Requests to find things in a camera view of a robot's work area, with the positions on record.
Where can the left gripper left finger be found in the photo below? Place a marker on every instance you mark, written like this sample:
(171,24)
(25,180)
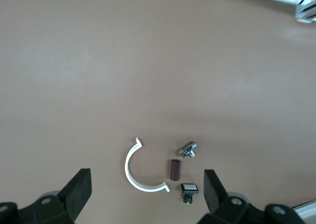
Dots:
(71,199)

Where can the black and white small connector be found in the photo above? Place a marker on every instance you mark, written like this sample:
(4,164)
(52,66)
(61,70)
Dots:
(189,188)

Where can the chrome tee fitting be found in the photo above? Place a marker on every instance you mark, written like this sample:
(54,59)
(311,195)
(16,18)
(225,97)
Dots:
(187,148)

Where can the aluminium profile post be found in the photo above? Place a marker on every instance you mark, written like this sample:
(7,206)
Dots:
(306,11)

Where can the brown cylinder piece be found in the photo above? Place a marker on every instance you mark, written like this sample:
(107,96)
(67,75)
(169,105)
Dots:
(174,169)

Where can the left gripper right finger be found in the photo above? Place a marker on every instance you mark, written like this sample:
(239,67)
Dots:
(217,199)

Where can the white drawer cabinet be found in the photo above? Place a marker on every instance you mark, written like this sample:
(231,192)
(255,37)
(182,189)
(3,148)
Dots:
(308,214)

